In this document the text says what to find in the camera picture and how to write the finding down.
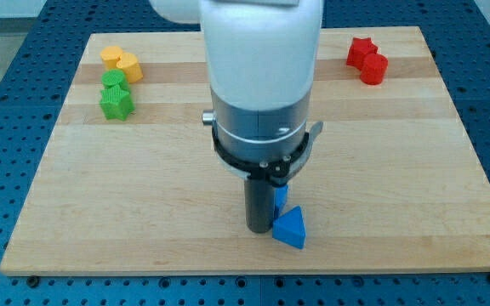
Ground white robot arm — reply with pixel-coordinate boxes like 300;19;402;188
150;0;324;186

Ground wooden board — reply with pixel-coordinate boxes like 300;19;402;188
0;26;490;276

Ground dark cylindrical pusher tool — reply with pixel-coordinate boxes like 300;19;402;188
244;179;276;234

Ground blue block behind tool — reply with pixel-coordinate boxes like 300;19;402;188
274;184;288;218

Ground blue triangular prism block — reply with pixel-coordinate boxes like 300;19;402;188
272;207;306;249

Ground green star block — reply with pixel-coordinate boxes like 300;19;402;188
100;86;135;121

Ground yellow cylinder block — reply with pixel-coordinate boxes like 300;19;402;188
117;52;143;83

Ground red cylinder block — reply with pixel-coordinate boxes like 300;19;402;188
360;54;389;85

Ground green cylinder block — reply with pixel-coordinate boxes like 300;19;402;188
100;69;131;92

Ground red star block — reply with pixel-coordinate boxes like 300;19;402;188
346;37;378;71

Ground yellow block left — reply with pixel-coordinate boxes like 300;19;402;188
100;46;123;70

